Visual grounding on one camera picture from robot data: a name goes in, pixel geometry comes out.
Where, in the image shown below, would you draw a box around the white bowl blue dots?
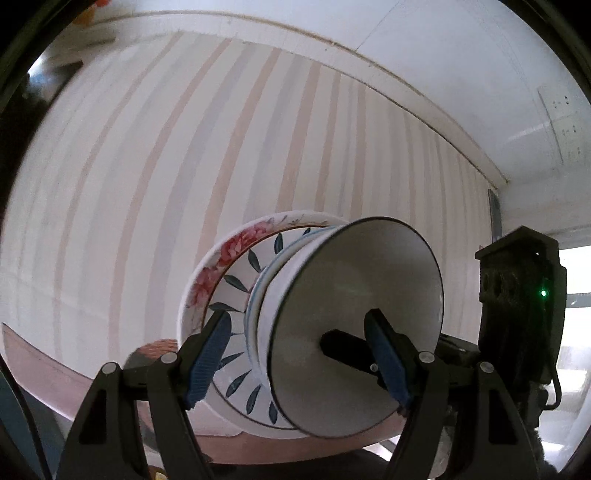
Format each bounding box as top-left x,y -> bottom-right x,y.
245,230 -> 322,380

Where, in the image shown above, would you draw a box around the white plate pink flowers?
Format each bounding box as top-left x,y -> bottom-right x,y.
177,210 -> 350,439

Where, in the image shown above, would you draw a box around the plain white bowl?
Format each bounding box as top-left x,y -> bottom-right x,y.
245,250 -> 293,389

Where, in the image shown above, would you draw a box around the white bowl dark rim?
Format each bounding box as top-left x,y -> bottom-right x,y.
267,217 -> 444,438

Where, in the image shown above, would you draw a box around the dark smartphone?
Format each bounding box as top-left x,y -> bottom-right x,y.
488,189 -> 503,242

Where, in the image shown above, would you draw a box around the colourful wall stickers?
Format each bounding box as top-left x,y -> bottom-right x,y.
72,0 -> 111,27

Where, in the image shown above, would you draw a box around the white plate blue leaf pattern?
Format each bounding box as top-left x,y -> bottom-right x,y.
202,225 -> 343,432

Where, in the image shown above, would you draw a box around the white wall socket strip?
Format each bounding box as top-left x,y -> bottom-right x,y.
538,83 -> 587,166

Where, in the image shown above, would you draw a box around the striped cat table mat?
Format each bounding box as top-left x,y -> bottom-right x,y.
0,29 -> 500,464

